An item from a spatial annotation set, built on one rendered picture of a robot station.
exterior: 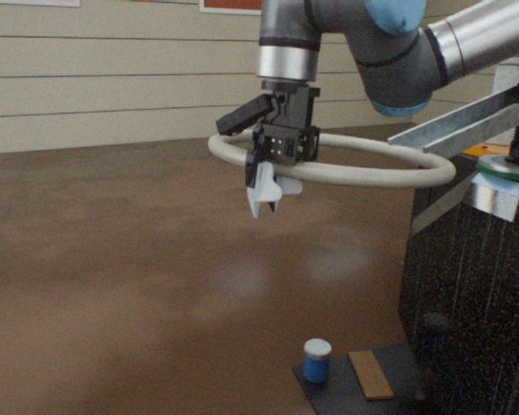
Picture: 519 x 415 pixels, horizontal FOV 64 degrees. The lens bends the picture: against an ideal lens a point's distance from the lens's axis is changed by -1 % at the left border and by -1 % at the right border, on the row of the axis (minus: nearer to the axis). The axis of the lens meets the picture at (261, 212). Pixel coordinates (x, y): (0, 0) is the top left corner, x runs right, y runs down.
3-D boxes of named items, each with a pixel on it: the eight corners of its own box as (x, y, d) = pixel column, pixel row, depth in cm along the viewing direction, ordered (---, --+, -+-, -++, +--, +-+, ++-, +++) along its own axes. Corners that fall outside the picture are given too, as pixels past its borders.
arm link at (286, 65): (246, 45, 59) (280, 51, 67) (243, 80, 61) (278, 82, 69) (300, 47, 55) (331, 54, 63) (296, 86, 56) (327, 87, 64)
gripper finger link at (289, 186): (296, 218, 69) (297, 166, 65) (266, 209, 72) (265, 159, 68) (305, 211, 71) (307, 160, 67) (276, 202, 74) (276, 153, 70)
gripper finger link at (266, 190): (271, 226, 63) (283, 165, 61) (239, 216, 66) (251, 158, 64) (281, 225, 65) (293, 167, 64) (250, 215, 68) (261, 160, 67)
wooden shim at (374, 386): (348, 354, 172) (348, 351, 172) (371, 353, 173) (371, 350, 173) (367, 399, 149) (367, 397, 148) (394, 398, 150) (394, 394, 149)
